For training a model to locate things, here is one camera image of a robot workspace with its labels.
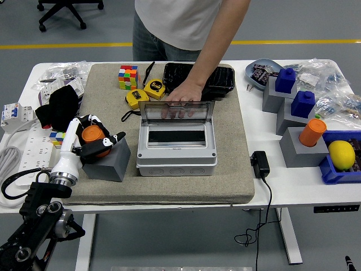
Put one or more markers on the clear bags of small parts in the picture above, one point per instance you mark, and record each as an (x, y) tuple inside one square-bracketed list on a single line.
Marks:
[(332, 82)]

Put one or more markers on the white circuit breaker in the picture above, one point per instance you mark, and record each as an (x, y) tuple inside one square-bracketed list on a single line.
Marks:
[(12, 117)]

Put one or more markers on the yellow lemon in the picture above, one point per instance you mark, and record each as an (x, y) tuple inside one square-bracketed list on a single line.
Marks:
[(341, 155)]

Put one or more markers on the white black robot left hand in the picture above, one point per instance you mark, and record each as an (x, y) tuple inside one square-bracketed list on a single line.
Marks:
[(69, 141)]

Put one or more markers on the black cloth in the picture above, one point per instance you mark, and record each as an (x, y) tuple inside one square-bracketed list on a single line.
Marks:
[(60, 104)]

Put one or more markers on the small colourful puzzle cube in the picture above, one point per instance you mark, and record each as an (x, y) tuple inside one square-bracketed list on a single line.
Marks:
[(57, 138)]

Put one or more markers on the grey-brown mat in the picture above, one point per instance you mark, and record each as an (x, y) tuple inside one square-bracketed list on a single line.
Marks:
[(169, 189)]

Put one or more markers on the person's left hand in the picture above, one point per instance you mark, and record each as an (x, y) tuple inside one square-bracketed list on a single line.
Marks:
[(183, 94)]

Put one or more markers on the black office chair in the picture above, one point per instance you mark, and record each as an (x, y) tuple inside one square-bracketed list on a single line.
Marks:
[(65, 11)]

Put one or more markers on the person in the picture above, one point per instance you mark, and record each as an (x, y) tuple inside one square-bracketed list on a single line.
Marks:
[(175, 22)]

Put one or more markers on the white power strip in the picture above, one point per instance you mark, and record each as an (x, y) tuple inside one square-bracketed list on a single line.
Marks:
[(35, 152)]

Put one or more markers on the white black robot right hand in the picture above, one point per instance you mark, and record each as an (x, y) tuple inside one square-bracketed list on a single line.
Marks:
[(349, 264)]

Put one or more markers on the large colourful puzzle cube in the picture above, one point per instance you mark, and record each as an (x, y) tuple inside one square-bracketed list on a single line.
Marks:
[(129, 77)]

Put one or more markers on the blue-grey bowl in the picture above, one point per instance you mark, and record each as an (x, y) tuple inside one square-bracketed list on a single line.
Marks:
[(263, 62)]

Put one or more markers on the person's left forearm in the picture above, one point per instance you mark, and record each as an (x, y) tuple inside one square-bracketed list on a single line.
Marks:
[(214, 50)]

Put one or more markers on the small metal pins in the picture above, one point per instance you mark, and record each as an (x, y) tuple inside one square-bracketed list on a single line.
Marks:
[(249, 87)]

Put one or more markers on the blue plastic block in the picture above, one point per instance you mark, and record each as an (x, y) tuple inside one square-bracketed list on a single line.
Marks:
[(285, 80), (303, 104)]

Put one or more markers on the white table leg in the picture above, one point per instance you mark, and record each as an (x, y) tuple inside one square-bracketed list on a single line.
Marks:
[(290, 240), (84, 242)]

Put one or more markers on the grey holder block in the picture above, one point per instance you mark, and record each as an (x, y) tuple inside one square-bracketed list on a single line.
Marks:
[(272, 100), (287, 122)]

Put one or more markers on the black plastic case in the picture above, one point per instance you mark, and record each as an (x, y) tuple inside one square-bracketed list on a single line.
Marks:
[(221, 79)]

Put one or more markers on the dark wrapped candy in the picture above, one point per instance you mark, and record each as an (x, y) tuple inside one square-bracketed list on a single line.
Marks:
[(260, 67), (259, 76)]

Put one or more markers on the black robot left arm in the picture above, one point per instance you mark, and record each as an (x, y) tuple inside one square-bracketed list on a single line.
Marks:
[(39, 203)]

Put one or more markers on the clear bags of hardware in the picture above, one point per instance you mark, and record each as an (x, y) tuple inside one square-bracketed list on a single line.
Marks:
[(65, 70)]

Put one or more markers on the grey block with round hole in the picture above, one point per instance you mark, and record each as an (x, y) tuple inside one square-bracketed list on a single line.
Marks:
[(299, 156), (112, 168)]

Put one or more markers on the orange cylinder battery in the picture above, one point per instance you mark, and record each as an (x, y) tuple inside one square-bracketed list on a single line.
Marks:
[(312, 132), (91, 134)]

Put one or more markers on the white wall socket pack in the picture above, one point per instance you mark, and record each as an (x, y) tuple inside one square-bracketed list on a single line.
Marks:
[(46, 91)]

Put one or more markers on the black power adapter plug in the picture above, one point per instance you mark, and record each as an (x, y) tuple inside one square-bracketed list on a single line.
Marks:
[(260, 165)]

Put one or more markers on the black table control panel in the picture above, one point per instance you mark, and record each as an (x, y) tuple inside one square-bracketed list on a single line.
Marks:
[(335, 209)]

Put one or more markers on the grey junction box clear lid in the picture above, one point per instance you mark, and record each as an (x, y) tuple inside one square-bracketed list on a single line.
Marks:
[(177, 163)]

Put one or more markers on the blue storage bin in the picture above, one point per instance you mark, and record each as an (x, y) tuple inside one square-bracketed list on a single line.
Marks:
[(330, 172)]

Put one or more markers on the yellow tape measure small window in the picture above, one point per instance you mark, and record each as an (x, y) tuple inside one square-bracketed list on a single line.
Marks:
[(136, 98)]

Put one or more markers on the yellow tape measure black label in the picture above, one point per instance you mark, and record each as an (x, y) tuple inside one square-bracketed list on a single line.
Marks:
[(154, 88)]

